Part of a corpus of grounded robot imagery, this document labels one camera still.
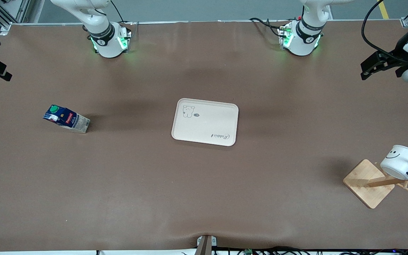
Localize white smiley cup black handle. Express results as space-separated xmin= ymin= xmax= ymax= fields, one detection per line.
xmin=380 ymin=145 xmax=408 ymax=180

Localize blue milk carton green cap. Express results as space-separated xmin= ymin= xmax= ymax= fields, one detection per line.
xmin=42 ymin=104 xmax=91 ymax=134

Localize wooden cup stand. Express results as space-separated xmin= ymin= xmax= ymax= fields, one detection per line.
xmin=343 ymin=152 xmax=408 ymax=209

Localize cream rabbit print tray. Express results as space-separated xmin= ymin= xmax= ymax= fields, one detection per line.
xmin=171 ymin=98 xmax=239 ymax=147

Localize brown table cover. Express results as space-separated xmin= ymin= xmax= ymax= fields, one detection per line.
xmin=0 ymin=21 xmax=408 ymax=252

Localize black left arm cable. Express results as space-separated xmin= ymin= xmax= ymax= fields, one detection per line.
xmin=362 ymin=0 xmax=403 ymax=60

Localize black left base cables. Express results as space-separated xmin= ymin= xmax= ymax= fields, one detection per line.
xmin=249 ymin=17 xmax=289 ymax=39

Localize black right base cable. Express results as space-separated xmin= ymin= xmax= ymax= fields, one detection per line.
xmin=110 ymin=0 xmax=134 ymax=25

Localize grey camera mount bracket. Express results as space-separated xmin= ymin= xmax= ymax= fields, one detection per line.
xmin=195 ymin=235 xmax=217 ymax=255

